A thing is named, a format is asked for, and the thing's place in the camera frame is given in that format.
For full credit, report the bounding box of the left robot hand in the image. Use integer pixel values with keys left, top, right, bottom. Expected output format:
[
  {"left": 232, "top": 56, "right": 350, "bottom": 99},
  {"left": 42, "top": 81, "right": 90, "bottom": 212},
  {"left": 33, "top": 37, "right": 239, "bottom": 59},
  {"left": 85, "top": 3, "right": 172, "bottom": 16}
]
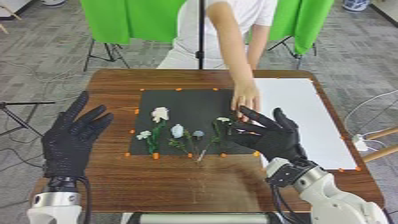
[{"left": 39, "top": 90, "right": 115, "bottom": 180}]

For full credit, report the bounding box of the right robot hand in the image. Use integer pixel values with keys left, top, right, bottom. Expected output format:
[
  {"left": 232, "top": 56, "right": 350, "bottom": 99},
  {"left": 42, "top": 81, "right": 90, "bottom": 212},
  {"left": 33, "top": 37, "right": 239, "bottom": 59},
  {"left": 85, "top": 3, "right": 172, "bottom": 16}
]
[{"left": 225, "top": 105, "right": 309, "bottom": 165}]

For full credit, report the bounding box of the dark mat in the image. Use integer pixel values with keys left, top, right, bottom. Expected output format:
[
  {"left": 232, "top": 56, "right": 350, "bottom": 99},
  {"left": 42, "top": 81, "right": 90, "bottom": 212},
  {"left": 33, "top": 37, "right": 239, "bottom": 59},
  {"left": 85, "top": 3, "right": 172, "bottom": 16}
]
[{"left": 128, "top": 89, "right": 263, "bottom": 156}]

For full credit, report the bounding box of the person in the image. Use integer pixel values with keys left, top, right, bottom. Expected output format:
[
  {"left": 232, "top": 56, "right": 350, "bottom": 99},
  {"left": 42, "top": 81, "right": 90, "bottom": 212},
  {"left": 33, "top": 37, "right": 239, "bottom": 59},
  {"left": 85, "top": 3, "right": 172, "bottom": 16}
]
[{"left": 156, "top": 0, "right": 279, "bottom": 123}]

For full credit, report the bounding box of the white sheet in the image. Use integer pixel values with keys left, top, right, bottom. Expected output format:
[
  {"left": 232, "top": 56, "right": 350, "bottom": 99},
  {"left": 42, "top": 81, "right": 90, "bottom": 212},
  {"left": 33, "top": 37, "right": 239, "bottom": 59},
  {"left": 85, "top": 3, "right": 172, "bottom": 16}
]
[{"left": 252, "top": 77, "right": 360, "bottom": 171}]

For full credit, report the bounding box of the white flower with long stem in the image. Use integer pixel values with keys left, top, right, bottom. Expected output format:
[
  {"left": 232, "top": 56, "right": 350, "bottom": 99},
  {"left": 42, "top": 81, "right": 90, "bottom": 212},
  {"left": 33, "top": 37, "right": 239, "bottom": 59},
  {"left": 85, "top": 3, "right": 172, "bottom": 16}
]
[{"left": 195, "top": 116, "right": 234, "bottom": 163}]

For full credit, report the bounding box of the black tripod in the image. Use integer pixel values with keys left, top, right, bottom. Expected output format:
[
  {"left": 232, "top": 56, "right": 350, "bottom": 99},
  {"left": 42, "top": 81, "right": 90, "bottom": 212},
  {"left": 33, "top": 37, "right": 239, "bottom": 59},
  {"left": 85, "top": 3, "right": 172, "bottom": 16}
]
[{"left": 0, "top": 101, "right": 56, "bottom": 137}]

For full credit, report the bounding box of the small white flower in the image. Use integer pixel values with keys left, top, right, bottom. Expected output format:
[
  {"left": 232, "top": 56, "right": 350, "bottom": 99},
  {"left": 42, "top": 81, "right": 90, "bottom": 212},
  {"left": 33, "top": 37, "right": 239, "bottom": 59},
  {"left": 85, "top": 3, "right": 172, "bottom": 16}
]
[{"left": 135, "top": 130, "right": 154, "bottom": 141}]

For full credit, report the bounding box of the white power adapter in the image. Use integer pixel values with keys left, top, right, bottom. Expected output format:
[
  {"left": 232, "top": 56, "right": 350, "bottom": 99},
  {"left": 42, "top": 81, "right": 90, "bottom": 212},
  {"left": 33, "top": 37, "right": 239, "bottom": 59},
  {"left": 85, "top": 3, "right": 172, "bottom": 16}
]
[{"left": 351, "top": 133, "right": 371, "bottom": 153}]

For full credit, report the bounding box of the green sprig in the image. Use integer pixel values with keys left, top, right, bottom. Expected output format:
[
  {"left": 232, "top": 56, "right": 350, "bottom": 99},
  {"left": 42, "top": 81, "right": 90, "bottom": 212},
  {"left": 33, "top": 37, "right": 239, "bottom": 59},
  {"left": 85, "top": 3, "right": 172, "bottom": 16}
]
[{"left": 167, "top": 130, "right": 197, "bottom": 156}]

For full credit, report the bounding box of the pale blue flower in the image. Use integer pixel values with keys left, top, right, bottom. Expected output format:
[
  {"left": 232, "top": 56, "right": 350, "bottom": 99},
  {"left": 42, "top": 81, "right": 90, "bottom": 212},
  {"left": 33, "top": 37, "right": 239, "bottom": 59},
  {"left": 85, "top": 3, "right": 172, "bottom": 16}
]
[{"left": 168, "top": 123, "right": 186, "bottom": 140}]

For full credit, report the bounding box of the large white flower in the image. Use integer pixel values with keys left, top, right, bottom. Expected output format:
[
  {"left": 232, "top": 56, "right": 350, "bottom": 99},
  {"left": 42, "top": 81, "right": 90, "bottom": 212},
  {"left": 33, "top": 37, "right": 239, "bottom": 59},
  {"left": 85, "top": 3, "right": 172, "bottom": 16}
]
[{"left": 145, "top": 106, "right": 172, "bottom": 155}]

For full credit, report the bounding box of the pale grey bar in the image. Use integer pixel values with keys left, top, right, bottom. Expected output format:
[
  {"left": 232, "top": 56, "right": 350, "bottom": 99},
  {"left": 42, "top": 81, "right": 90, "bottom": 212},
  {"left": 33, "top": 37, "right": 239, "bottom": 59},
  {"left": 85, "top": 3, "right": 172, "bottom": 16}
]
[{"left": 126, "top": 212, "right": 280, "bottom": 224}]

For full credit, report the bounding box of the black stand pole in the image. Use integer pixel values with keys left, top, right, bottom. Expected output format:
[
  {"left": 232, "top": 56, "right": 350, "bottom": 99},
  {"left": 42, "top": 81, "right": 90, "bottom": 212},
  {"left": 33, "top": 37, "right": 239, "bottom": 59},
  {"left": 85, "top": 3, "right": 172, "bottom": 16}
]
[{"left": 195, "top": 0, "right": 207, "bottom": 70}]

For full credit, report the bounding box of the blue and white vase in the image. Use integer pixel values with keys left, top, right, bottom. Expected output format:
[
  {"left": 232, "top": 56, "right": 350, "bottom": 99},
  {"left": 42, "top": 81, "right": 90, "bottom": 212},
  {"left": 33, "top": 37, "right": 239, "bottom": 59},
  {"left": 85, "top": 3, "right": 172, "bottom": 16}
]
[{"left": 341, "top": 0, "right": 373, "bottom": 13}]

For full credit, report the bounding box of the black cable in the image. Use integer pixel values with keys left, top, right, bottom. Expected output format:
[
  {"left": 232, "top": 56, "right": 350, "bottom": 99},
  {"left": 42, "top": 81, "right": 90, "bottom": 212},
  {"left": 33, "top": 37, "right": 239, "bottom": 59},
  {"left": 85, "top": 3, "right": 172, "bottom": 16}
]
[
  {"left": 266, "top": 182, "right": 298, "bottom": 224},
  {"left": 76, "top": 175, "right": 94, "bottom": 224}
]

